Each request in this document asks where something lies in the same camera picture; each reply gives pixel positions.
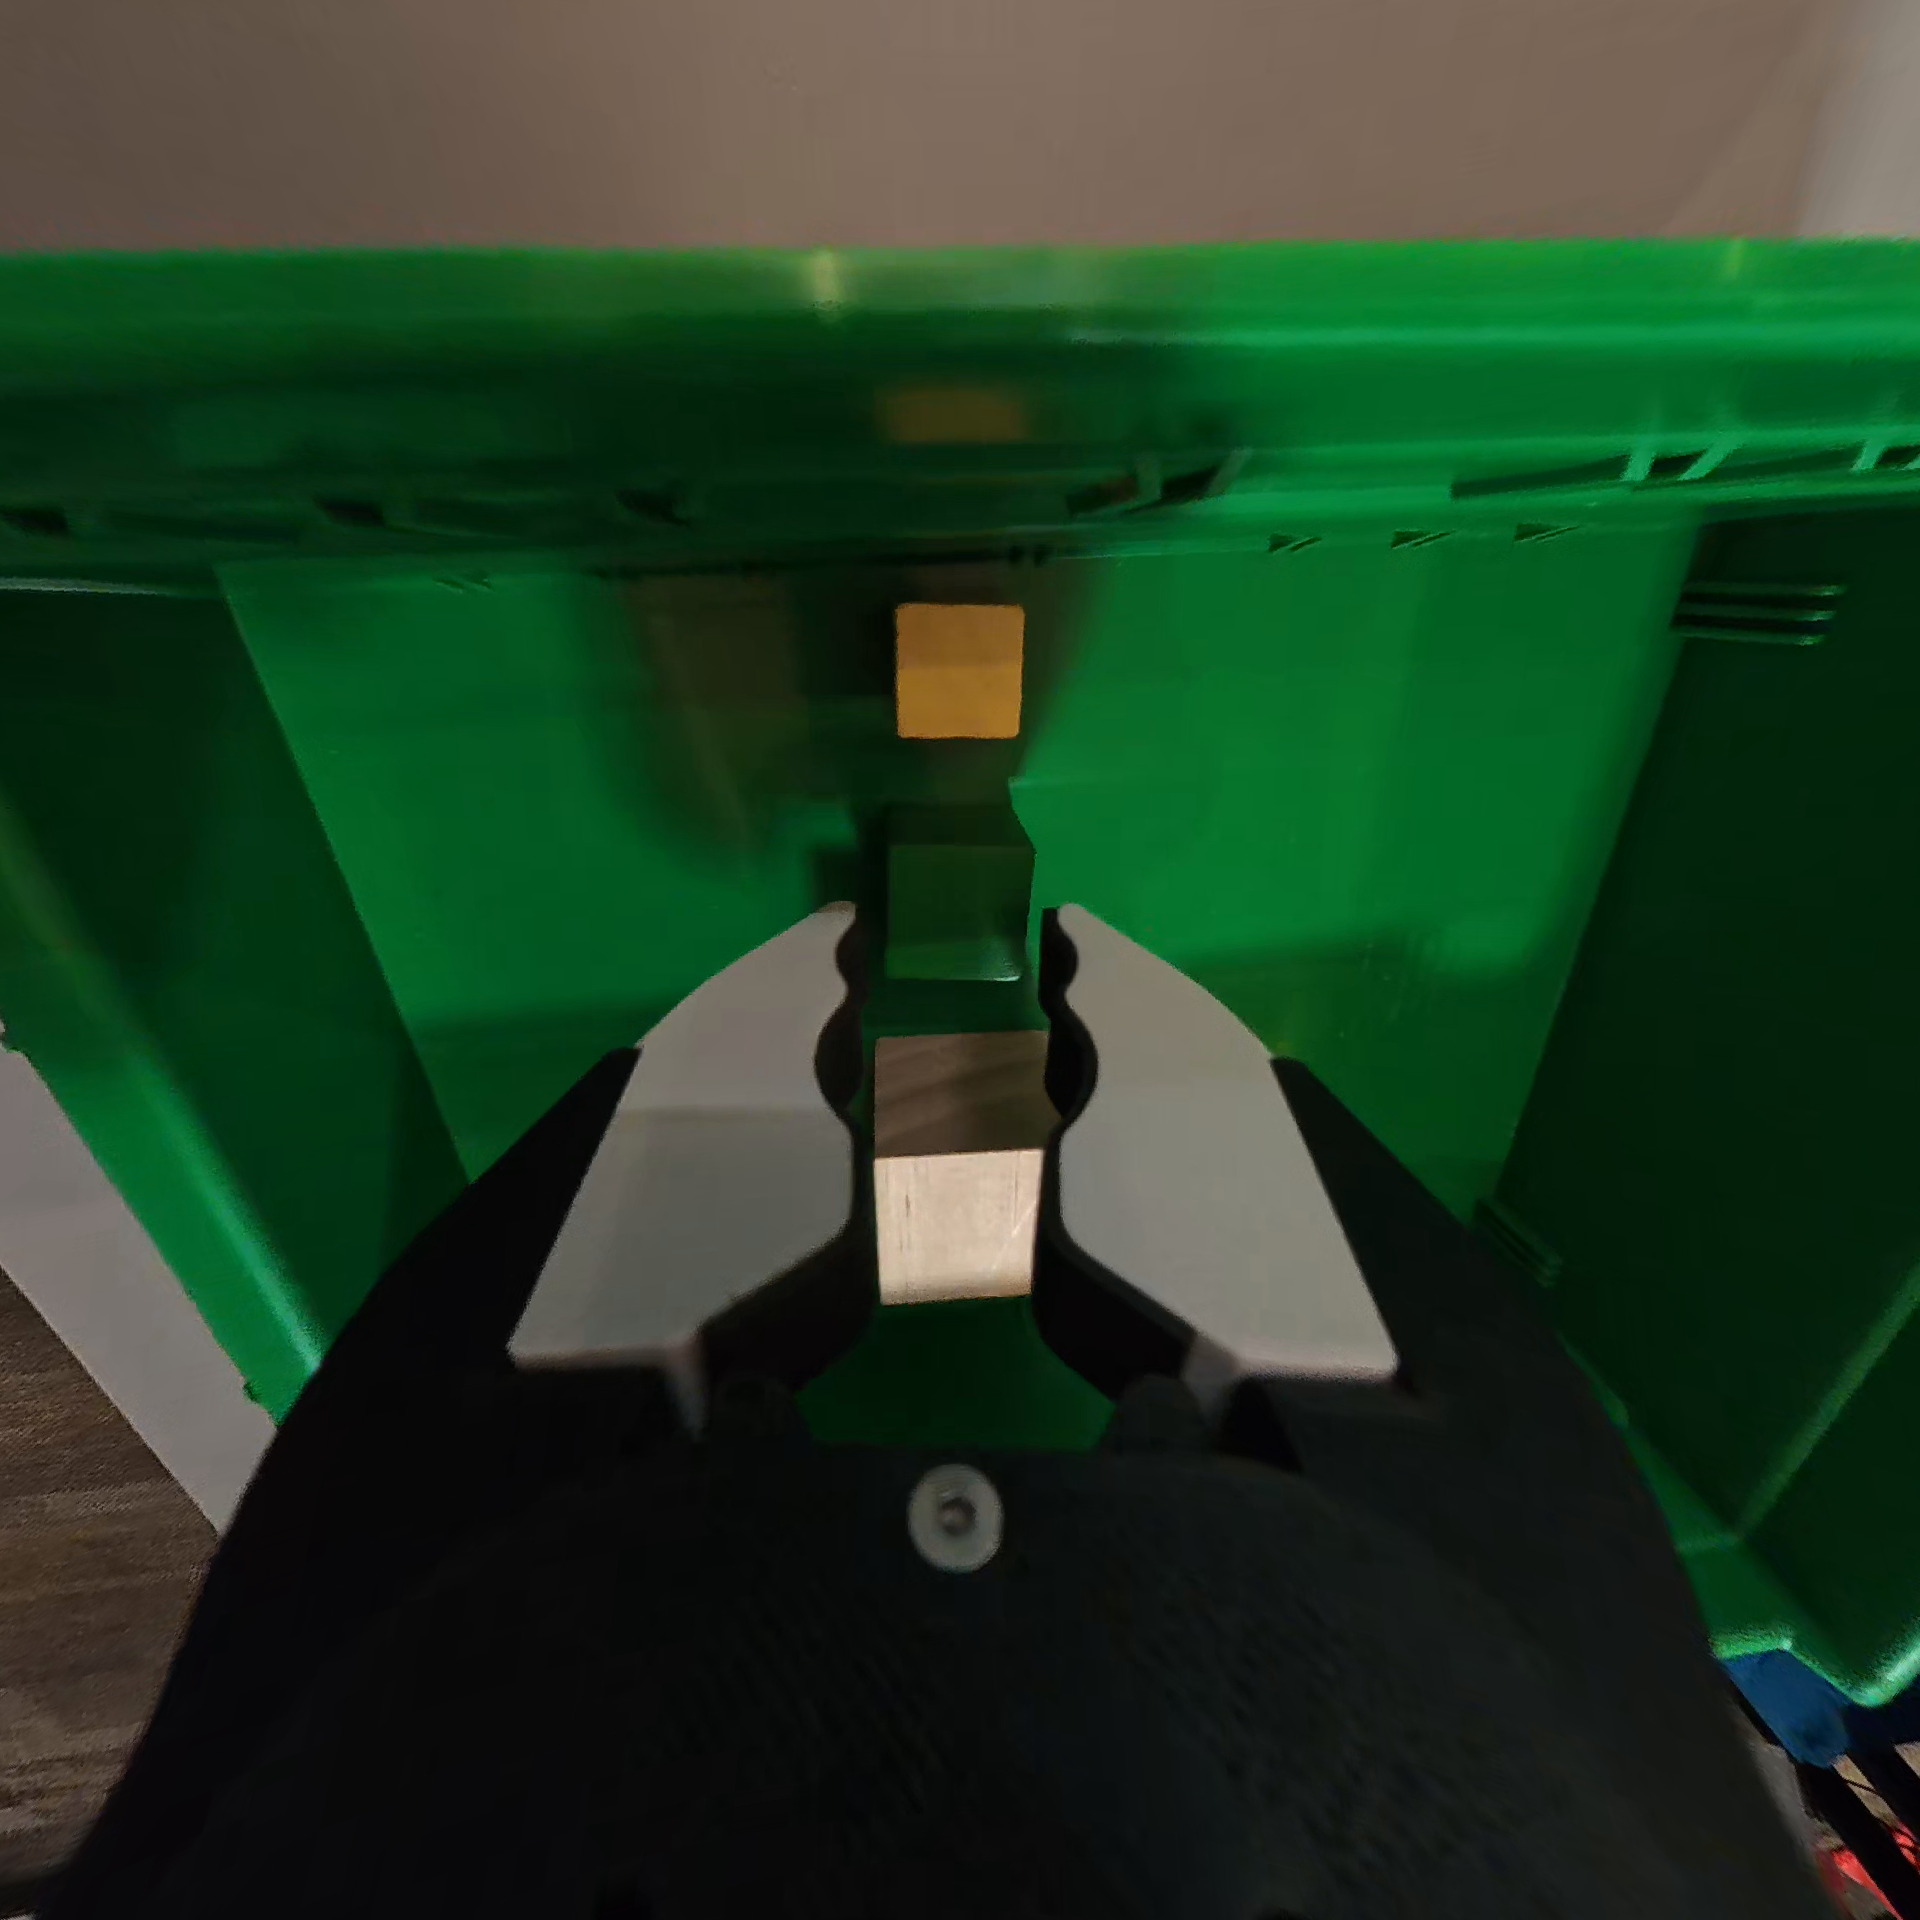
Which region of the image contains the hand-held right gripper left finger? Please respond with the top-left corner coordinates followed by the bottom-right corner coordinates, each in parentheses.
top-left (505, 900), bottom-right (882, 1428)

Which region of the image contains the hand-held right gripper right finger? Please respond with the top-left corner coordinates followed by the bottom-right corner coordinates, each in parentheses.
top-left (1033, 900), bottom-right (1402, 1404)

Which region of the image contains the medium wooden block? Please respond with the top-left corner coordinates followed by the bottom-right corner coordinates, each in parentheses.
top-left (869, 1031), bottom-right (1053, 1306)

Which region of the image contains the green plastic bin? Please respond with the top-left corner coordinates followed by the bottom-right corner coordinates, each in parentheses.
top-left (0, 241), bottom-right (1920, 1712)

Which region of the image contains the small green cube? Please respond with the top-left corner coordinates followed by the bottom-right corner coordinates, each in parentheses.
top-left (875, 842), bottom-right (1037, 983)

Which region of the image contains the small yellow cube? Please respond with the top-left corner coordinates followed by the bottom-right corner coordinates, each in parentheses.
top-left (894, 601), bottom-right (1028, 739)

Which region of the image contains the blue tote bag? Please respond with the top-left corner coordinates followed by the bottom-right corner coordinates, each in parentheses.
top-left (1716, 1649), bottom-right (1861, 1772)

